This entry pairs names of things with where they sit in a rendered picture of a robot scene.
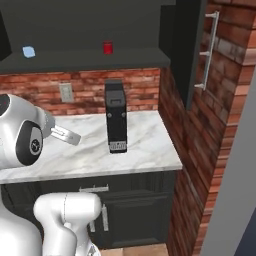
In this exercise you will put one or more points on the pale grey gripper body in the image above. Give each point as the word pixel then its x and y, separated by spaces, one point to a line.
pixel 66 135

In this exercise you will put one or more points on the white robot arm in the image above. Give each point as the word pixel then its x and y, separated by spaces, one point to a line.
pixel 20 133

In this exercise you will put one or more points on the dark base cabinet door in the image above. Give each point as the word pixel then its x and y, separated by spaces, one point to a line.
pixel 20 203
pixel 140 220

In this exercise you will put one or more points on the black coffee machine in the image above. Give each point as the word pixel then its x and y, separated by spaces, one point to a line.
pixel 116 116

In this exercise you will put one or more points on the dark drawer front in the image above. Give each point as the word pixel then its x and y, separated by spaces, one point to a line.
pixel 140 181

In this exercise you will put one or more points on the light blue small packet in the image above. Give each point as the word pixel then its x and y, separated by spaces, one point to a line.
pixel 29 51

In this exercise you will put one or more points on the grey wall outlet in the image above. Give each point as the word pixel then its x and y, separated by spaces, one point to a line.
pixel 66 92

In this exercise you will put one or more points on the dark open wall cabinet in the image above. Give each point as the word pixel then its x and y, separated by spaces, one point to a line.
pixel 83 26

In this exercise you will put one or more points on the dark wall cabinet door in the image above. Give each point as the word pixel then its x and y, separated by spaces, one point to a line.
pixel 186 50

